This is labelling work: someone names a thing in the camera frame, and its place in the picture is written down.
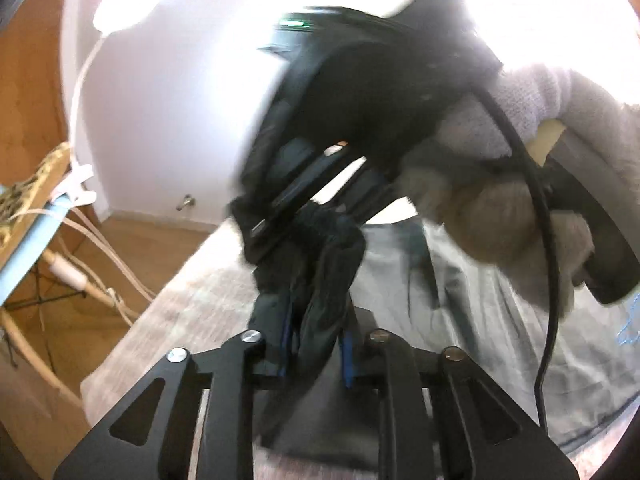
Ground black elastic waist pants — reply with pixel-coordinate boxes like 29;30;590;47
230;196;366;456

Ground white clip desk lamp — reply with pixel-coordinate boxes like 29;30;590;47
53;0;163;216

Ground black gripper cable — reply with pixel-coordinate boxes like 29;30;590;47
470;84;561;430

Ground pink plaid bed blanket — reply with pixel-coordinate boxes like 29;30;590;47
79;219;312;480

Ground wicker side shelf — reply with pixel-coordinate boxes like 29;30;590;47
1;142;70;266

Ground right hand grey glove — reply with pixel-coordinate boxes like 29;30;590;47
397;66;639;314

